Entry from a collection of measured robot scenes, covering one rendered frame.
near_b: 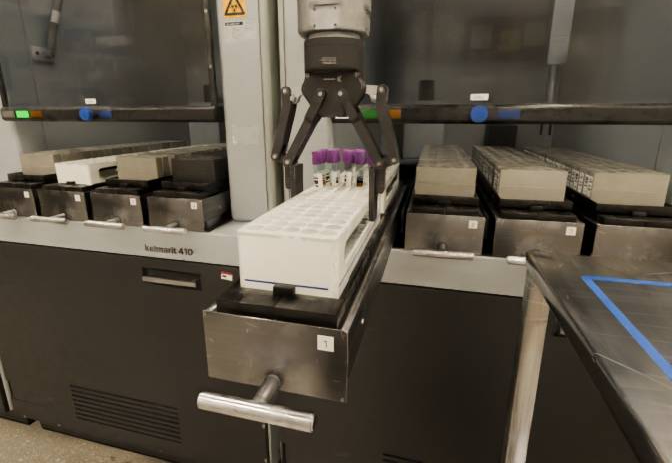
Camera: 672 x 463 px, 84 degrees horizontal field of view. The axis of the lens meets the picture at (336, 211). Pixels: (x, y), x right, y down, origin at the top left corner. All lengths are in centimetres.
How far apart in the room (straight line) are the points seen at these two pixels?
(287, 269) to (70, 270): 84
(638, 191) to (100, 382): 129
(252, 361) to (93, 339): 85
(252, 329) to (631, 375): 28
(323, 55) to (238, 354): 33
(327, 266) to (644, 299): 28
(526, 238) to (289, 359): 48
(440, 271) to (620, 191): 34
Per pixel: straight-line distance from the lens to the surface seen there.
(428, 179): 75
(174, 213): 88
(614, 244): 76
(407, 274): 73
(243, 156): 86
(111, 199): 98
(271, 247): 35
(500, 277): 74
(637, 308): 41
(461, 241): 70
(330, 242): 33
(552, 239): 73
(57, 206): 110
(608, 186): 81
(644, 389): 31
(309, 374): 36
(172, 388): 111
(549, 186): 78
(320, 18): 47
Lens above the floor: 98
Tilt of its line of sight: 14 degrees down
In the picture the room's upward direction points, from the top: straight up
